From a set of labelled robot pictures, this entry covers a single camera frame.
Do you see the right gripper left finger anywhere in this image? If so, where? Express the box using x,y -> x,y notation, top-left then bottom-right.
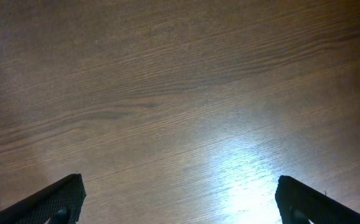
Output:
0,174 -> 86,224

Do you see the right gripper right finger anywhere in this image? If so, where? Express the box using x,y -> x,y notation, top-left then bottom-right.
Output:
275,175 -> 360,224

